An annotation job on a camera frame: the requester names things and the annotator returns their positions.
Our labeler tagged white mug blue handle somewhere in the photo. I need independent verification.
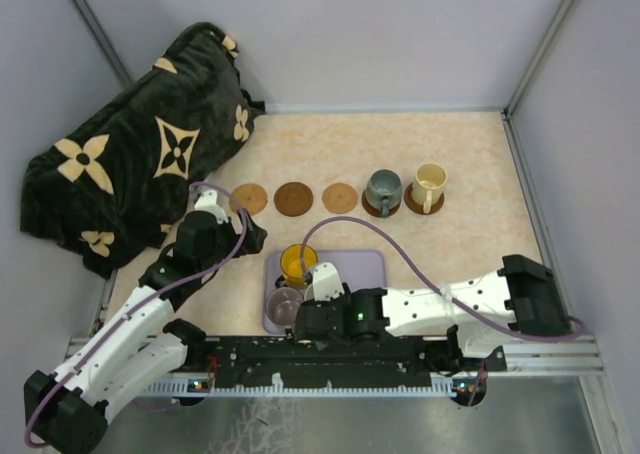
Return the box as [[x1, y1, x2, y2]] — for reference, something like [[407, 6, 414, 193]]
[[304, 285, 315, 301]]

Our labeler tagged light cork coaster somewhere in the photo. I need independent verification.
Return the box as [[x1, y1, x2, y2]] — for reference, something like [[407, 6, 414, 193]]
[[232, 183, 268, 216], [322, 182, 358, 214]]

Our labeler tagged yellow translucent mug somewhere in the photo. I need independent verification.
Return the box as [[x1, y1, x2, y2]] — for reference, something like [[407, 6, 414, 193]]
[[275, 244, 318, 289]]

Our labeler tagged dark brown coaster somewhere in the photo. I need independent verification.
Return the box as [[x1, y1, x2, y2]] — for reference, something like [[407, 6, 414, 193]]
[[404, 184, 446, 215], [361, 192, 401, 218], [274, 182, 313, 217]]

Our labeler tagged dark brown coaster top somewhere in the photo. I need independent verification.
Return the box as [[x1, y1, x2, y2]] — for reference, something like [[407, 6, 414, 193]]
[[361, 192, 401, 218]]

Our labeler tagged grey green mug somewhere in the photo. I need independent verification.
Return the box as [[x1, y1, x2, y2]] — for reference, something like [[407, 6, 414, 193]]
[[363, 169, 403, 218]]

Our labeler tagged cream yellow mug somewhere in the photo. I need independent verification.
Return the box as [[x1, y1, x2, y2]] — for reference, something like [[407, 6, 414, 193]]
[[411, 162, 447, 214]]

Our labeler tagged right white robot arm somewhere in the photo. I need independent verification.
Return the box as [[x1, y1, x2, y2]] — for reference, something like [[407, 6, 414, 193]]
[[293, 255, 571, 370]]

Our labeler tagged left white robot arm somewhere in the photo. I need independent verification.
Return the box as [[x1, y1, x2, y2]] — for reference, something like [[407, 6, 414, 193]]
[[24, 208, 267, 453]]

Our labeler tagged lavender plastic tray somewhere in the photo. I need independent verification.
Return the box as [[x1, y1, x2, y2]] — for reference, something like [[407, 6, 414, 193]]
[[262, 249, 387, 335]]

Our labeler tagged purple mug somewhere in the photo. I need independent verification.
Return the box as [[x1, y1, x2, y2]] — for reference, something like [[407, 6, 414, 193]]
[[263, 287, 304, 335]]

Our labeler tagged black floral plush blanket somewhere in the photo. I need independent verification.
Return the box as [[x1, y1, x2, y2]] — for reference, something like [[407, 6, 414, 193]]
[[19, 22, 265, 277]]

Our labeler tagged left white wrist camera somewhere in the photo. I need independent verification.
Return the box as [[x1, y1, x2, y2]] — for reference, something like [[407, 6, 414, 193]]
[[194, 189, 228, 224]]

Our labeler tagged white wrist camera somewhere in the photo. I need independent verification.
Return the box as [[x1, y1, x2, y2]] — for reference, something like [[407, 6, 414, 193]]
[[309, 262, 345, 302], [194, 189, 228, 224]]

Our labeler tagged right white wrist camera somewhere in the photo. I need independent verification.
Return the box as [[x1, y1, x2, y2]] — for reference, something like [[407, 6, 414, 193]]
[[309, 262, 345, 302]]

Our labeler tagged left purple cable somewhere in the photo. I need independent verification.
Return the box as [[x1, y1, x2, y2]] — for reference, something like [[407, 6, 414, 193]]
[[24, 181, 251, 448]]

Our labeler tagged purple cable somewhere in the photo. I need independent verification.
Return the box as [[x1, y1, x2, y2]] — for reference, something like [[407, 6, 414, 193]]
[[299, 216, 591, 408], [24, 181, 251, 448]]

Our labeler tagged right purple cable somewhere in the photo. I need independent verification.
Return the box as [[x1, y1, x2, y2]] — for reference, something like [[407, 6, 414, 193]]
[[299, 216, 591, 408]]

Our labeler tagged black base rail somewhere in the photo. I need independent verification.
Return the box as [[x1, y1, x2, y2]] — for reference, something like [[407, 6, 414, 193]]
[[171, 334, 506, 389]]

